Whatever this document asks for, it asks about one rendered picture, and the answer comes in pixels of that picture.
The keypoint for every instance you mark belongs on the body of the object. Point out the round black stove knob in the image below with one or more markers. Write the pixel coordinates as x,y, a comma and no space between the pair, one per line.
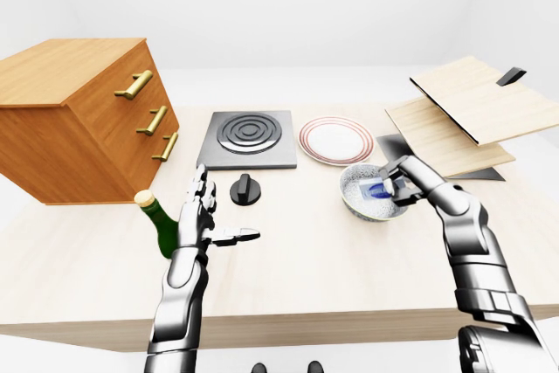
245,191

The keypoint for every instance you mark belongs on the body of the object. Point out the wooden cabinet drawer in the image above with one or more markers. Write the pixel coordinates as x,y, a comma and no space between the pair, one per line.
124,130
102,93
143,165

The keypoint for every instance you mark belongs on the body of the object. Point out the small dark rounded shape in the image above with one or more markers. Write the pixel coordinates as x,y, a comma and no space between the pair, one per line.
315,367
258,368

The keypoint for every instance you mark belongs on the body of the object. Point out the cream cheese box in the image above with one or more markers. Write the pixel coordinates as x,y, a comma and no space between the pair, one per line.
370,190

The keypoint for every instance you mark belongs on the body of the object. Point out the small black block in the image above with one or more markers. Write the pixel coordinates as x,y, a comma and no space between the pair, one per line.
511,77

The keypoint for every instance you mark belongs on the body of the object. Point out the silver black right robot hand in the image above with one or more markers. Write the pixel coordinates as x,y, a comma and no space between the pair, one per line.
420,174

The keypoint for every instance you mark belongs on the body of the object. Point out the wooden cabinet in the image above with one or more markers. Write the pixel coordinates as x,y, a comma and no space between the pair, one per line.
39,146

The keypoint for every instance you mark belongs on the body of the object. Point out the flat dark grey panel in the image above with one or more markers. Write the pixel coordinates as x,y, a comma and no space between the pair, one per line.
391,146

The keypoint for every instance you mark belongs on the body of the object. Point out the pale wooden board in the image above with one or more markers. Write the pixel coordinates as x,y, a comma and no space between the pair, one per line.
441,141
485,98

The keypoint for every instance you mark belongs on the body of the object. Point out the flat dark stove plate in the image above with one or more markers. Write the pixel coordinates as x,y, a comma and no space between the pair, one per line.
249,137

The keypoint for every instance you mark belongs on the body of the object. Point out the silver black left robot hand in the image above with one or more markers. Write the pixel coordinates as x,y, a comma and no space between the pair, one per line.
194,224

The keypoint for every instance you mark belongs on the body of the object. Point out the patterned blue white bowl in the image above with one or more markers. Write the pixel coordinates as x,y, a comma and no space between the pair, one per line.
356,205

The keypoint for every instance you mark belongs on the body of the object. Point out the green wine bottle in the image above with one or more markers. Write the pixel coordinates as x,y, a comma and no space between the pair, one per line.
162,229

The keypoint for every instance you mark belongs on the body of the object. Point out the white plate with red rings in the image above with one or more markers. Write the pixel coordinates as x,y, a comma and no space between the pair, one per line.
335,139

